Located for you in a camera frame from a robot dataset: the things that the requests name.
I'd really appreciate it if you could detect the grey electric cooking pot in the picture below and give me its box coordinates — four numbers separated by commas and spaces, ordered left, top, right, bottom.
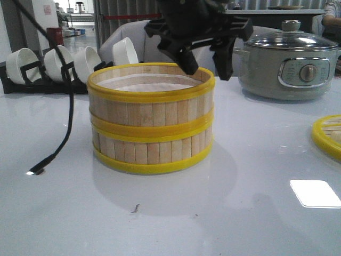
233, 46, 340, 100

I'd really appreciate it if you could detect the red bin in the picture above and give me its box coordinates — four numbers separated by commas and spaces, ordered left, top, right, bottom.
46, 27, 64, 45

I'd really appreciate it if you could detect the grey chair left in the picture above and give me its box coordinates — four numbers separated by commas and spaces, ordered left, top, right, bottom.
99, 20, 176, 65

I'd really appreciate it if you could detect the bamboo steamer tray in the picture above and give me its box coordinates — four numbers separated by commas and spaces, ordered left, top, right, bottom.
87, 62, 215, 139
92, 125, 213, 174

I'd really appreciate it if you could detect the bamboo steamer lid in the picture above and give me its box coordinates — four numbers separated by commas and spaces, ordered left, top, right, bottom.
311, 115, 340, 162

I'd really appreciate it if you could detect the seated person background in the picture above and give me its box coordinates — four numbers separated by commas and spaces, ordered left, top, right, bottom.
322, 1, 340, 40

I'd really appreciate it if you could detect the white bowl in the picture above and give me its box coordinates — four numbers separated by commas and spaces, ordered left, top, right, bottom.
74, 46, 102, 83
44, 45, 74, 83
112, 37, 139, 66
6, 48, 38, 84

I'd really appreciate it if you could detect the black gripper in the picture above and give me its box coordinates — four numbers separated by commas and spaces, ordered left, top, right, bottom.
144, 1, 253, 81

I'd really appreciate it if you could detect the black dish rack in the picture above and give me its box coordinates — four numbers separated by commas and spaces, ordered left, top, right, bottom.
0, 61, 114, 94

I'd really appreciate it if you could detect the white bowl far left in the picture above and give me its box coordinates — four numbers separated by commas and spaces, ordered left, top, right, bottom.
6, 48, 38, 84

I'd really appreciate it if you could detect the glass pot lid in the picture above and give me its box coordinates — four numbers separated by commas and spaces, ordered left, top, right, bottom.
245, 20, 338, 51

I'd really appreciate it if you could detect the black cable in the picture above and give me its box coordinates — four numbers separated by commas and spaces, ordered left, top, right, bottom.
12, 0, 75, 175

